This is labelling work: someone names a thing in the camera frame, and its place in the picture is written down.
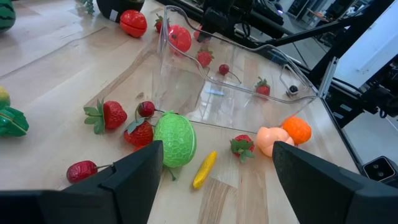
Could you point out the yellow toy banana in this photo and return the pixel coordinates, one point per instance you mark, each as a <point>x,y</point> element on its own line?
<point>205,169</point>

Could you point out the red cherry with stem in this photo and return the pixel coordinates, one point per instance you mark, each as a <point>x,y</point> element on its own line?
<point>224,69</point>
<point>81,171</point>
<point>146,109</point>

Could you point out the small dark cherry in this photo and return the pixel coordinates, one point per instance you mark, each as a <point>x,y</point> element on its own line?
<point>293,89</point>

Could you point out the striped green toy watermelon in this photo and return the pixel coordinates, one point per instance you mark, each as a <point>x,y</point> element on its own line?
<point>6,15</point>

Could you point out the black table-level camera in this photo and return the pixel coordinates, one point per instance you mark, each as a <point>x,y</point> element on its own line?
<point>379,169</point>

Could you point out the red strawberry with green leaves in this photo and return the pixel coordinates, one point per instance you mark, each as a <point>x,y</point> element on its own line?
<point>242,146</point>
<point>159,25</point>
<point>263,89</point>
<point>140,135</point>
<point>113,115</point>
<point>197,33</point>
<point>204,58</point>

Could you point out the clear plastic container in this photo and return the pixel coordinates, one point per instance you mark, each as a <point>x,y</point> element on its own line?
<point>236,93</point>

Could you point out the toy orange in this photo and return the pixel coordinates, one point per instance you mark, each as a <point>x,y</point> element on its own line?
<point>297,130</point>

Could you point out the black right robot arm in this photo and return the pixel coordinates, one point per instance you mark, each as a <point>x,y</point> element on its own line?
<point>255,15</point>

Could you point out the yellow toy pepper green stem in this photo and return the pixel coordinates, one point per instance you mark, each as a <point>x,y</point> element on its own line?
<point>11,121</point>

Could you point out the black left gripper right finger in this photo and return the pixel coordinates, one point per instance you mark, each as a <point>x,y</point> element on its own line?
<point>326,199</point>

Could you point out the toy peach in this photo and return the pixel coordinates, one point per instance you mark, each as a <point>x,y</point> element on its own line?
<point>272,140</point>

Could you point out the red toy tomato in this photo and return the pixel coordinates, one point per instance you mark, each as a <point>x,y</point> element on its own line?
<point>133,23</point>
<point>180,39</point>

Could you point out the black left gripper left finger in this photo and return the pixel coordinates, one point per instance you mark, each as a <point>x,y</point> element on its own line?
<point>93,202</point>

